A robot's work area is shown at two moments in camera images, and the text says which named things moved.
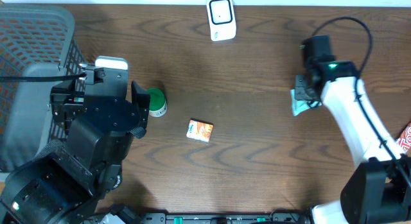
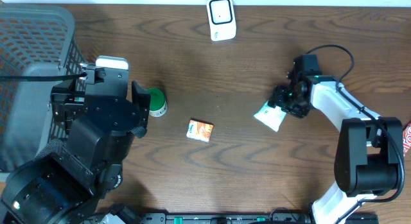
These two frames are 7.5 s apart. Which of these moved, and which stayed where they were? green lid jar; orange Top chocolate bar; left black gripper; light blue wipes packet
Moved: light blue wipes packet
Stayed: left black gripper; orange Top chocolate bar; green lid jar
